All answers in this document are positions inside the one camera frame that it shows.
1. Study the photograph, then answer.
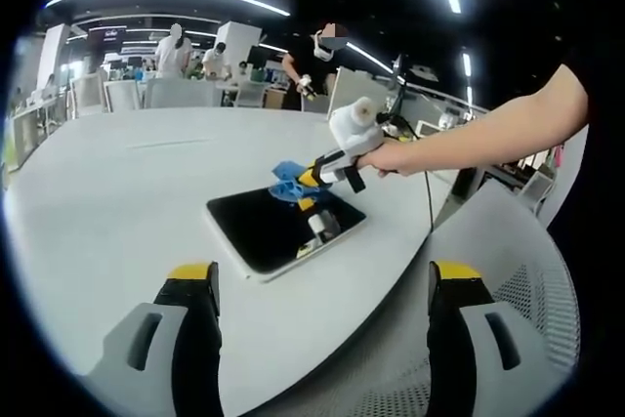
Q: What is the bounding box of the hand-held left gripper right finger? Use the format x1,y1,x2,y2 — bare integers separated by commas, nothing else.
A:
425,259,553,417

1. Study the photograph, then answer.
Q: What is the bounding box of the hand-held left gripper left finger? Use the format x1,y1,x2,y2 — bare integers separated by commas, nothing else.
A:
85,261,225,417

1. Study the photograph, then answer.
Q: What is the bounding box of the blue cleaning cloth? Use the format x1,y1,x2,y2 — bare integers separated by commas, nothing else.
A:
270,159,324,196

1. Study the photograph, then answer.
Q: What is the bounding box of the person's right hand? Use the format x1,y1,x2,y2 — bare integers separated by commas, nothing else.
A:
358,141,421,179

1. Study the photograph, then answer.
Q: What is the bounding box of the straight ceiling light strip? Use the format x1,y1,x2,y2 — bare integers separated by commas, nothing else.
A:
346,41,395,74

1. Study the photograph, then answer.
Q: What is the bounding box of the white mesh office chair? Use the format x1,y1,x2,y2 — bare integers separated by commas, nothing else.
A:
272,180,582,417

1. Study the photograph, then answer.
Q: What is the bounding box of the white chair back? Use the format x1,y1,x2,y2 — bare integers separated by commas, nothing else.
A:
536,128,587,230

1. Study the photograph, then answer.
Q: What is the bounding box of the person's black shirt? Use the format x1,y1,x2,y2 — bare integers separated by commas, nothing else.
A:
546,60,625,291

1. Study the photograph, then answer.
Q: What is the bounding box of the white office desk row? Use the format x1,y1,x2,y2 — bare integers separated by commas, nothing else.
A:
9,94,69,169

